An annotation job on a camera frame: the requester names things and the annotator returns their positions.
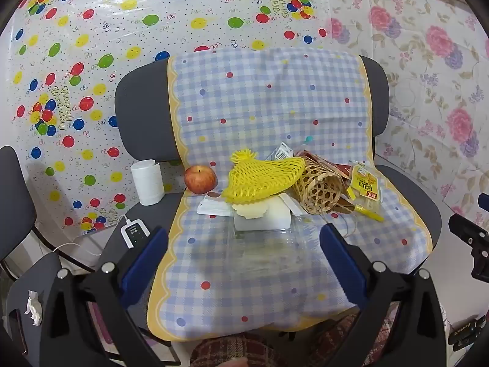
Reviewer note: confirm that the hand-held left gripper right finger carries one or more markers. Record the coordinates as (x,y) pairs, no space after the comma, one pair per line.
(340,260)

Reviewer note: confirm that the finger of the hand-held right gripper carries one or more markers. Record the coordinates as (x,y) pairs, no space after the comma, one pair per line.
(484,203)
(468,229)

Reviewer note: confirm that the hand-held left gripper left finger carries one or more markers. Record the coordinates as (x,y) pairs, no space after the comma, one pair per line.
(147,254)

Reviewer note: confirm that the woven bamboo basket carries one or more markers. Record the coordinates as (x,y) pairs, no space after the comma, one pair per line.
(319,191)

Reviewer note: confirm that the white black remote device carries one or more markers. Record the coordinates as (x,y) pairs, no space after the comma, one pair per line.
(135,234)

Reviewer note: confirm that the white ribbed paper cup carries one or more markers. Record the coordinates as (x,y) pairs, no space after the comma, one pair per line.
(147,183)

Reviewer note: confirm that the clear plastic container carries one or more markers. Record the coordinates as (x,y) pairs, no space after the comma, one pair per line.
(267,241)

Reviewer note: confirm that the yellow snack packet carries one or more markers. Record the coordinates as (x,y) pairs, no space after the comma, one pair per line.
(365,185)

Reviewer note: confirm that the white flat packet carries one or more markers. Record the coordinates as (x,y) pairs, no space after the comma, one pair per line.
(214,207)

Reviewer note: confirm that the white foam block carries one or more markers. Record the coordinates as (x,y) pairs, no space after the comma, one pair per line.
(267,220)

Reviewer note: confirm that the red apple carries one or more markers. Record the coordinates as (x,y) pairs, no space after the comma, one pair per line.
(199,179)

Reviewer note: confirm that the pale yellow paper liner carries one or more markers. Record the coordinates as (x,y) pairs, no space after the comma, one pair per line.
(250,211)

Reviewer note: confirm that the red printed packet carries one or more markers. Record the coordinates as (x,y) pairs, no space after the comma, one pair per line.
(319,159)

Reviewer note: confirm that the yellow foam fruit net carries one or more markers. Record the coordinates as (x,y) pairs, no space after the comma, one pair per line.
(256,177)

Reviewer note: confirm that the silver wrapper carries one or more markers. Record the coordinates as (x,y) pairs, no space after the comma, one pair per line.
(280,152)

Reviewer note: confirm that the crumpled white tissue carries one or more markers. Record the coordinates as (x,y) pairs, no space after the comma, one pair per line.
(33,307)

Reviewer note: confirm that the red plaid cloth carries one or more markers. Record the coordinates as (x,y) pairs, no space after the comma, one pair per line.
(229,349)

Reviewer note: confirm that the floral print sheet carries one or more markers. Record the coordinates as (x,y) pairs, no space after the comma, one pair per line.
(420,84)

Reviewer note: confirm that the dark grey chair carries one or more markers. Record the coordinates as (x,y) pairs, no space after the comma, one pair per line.
(15,198)

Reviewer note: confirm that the grey office chair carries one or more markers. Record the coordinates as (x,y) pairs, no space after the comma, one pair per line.
(141,95)

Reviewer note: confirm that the blue checkered blanket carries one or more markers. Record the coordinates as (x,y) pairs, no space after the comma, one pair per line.
(267,95)

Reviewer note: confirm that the balloon print plastic sheet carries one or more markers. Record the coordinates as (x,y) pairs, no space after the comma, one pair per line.
(114,26)

